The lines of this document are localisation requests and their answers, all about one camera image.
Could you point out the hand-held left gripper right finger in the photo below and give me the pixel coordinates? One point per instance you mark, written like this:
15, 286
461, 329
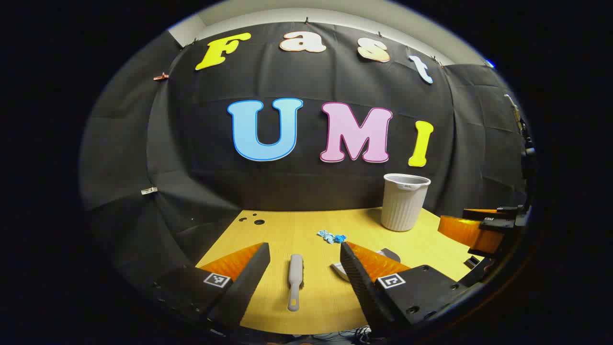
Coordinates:
357, 280

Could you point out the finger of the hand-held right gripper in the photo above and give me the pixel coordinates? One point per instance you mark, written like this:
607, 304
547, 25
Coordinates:
467, 232
493, 213

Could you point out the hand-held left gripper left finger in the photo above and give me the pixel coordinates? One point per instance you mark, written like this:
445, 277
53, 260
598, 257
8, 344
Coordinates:
251, 273

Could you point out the grey dustpan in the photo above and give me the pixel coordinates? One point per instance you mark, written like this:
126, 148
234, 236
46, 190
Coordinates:
340, 271

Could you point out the small grey broom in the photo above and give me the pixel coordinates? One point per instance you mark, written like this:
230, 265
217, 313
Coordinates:
295, 280

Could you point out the dark blue paper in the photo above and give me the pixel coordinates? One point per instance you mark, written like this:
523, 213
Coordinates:
340, 238

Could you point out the light blue paper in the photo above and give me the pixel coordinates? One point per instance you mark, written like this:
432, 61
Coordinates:
326, 235

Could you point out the white ribbed garbage bin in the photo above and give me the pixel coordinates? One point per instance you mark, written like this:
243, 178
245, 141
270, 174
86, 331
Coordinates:
403, 206

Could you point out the yellow wooden desktop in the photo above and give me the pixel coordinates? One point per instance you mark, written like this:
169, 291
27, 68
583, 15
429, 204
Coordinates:
311, 232

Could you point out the small black block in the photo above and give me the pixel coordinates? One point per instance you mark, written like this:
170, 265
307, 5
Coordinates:
472, 262

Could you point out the silver cloth clip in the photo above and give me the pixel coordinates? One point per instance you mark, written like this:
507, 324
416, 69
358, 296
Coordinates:
149, 190

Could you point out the copper cloth clip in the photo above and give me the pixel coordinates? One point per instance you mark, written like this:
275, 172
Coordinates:
161, 76

